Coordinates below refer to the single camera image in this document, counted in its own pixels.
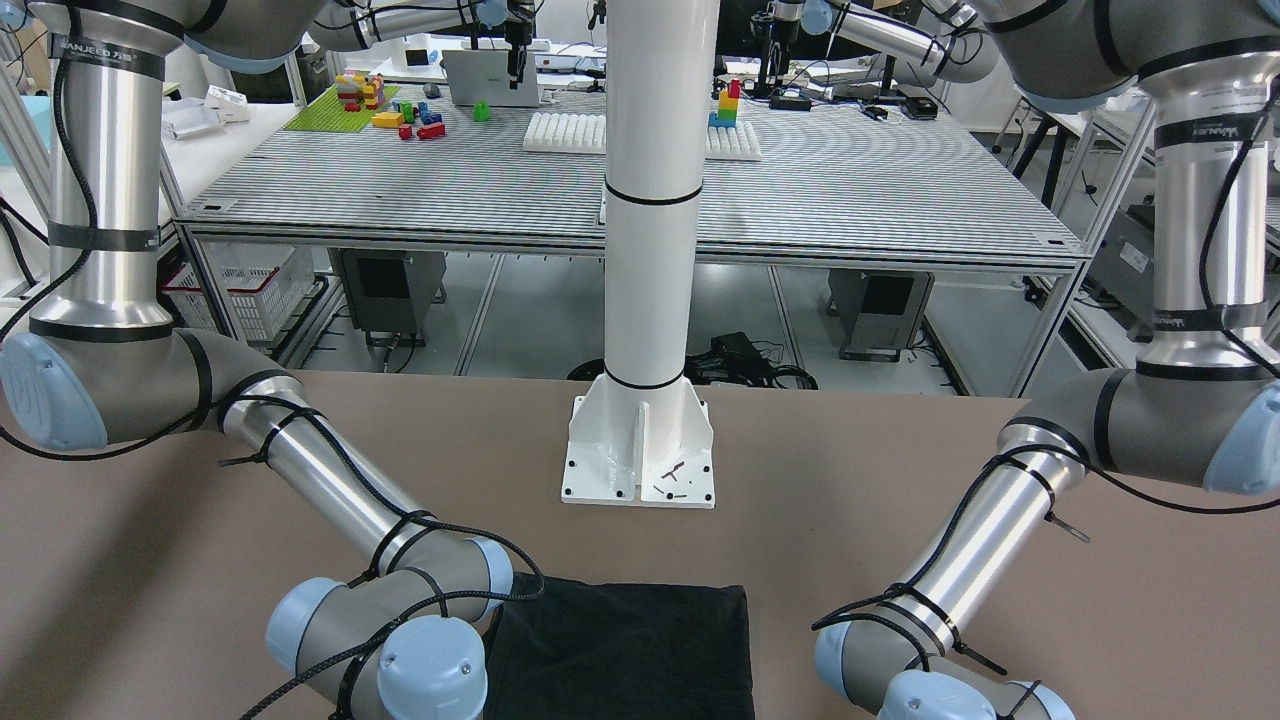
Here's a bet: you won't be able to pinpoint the black graphic t-shirt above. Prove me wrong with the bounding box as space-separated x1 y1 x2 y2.
483 574 755 719

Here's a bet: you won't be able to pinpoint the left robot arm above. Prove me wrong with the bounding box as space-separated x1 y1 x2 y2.
814 1 1279 719

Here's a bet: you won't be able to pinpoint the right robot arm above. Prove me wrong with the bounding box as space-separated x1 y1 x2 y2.
3 1 513 719

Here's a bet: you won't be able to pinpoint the white mounting column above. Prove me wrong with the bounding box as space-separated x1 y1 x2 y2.
559 1 718 509

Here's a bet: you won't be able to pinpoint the white peg tray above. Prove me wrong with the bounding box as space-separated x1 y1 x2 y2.
522 111 605 155

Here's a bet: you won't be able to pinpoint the stacked colourful blocks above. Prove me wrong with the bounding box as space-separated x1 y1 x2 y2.
708 78 742 129

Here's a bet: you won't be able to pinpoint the green lego baseplate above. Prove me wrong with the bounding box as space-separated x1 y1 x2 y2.
282 85 401 133

